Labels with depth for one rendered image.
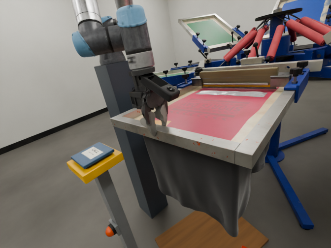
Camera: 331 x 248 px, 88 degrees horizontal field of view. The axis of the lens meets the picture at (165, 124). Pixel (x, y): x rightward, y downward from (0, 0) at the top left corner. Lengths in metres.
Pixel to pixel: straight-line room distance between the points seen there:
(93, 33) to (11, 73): 3.66
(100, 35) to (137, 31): 0.15
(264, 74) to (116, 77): 0.75
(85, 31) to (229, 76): 0.71
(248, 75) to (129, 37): 0.66
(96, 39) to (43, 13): 3.93
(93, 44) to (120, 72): 0.46
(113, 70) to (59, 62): 3.41
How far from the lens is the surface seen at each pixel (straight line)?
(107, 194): 0.65
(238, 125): 0.61
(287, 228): 1.57
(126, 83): 1.05
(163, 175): 0.87
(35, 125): 4.31
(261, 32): 1.62
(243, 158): 0.42
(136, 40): 0.49
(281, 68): 1.17
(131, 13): 0.50
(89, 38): 0.61
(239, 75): 0.99
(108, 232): 0.76
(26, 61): 4.26
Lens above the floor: 1.22
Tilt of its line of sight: 23 degrees down
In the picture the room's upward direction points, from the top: 11 degrees counter-clockwise
